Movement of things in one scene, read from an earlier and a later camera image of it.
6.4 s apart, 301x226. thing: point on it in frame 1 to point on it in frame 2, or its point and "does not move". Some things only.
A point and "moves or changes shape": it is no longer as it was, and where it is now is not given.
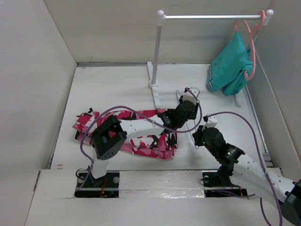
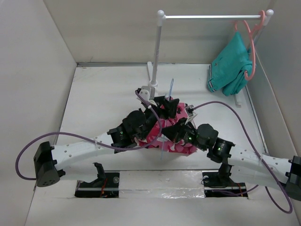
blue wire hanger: [178, 92] moves or changes shape
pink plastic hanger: [262, 15] does not move
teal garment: [226, 72] does not move
